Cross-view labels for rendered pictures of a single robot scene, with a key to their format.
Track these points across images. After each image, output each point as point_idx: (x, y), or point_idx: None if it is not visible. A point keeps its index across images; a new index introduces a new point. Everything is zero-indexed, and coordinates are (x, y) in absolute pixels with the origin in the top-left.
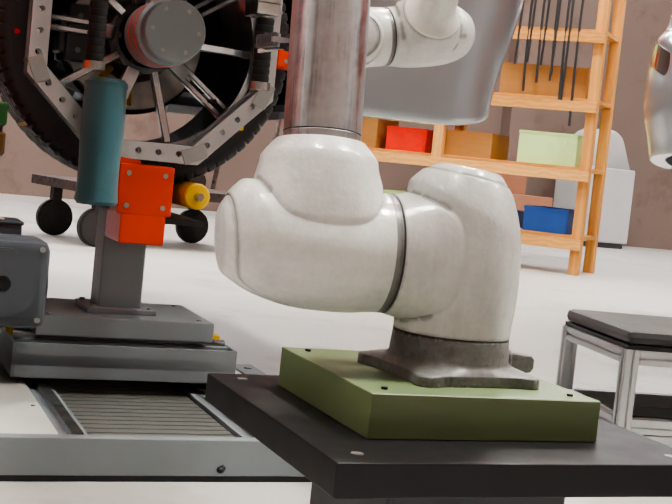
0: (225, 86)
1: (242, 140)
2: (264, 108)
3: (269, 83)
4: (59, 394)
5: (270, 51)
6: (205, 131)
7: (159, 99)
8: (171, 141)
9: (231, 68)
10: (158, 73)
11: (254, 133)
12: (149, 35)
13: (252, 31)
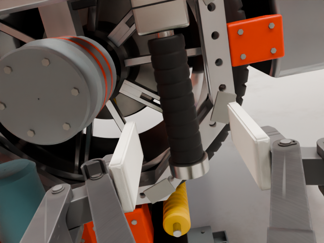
0: (195, 75)
1: (215, 143)
2: (227, 122)
3: (204, 161)
4: None
5: (130, 211)
6: (169, 155)
7: (121, 125)
8: (146, 158)
9: (196, 57)
10: (111, 101)
11: (227, 131)
12: (3, 118)
13: (197, 23)
